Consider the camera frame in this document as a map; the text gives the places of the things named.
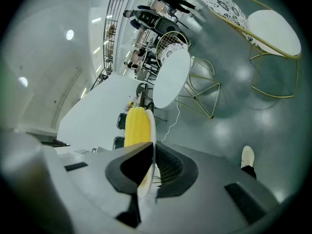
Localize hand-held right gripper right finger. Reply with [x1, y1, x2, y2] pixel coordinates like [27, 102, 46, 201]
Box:
[156, 141, 198, 197]

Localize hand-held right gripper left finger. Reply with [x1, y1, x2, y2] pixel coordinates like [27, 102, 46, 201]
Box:
[105, 142, 154, 229]

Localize yellow corn cob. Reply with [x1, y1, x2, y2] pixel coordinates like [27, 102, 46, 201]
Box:
[124, 107, 152, 189]

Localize white oval plate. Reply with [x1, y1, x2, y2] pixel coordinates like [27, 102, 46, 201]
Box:
[136, 109, 157, 197]

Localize round white table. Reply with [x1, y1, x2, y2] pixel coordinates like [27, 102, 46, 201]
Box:
[152, 49, 221, 119]

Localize person's white shoe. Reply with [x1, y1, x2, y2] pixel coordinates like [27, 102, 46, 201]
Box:
[240, 145, 255, 169]

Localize person's black trousers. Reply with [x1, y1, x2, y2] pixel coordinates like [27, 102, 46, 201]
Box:
[241, 166, 257, 180]

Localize black metal chair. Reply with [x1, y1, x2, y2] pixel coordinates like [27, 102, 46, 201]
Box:
[136, 82, 155, 107]

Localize round floral cushion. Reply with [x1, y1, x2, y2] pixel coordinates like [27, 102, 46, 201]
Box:
[160, 42, 188, 64]
[199, 0, 259, 47]

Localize grey shell chair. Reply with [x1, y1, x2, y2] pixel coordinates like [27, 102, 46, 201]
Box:
[156, 17, 182, 34]

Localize black metal railing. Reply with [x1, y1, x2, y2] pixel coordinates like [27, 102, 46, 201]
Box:
[102, 0, 127, 70]

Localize white seat cushion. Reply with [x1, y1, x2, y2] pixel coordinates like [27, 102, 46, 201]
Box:
[246, 9, 302, 57]

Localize white power cable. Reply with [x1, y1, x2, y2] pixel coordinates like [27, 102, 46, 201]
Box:
[160, 96, 181, 142]

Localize gold wire chair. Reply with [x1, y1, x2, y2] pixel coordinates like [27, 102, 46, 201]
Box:
[208, 0, 303, 99]
[156, 31, 190, 69]

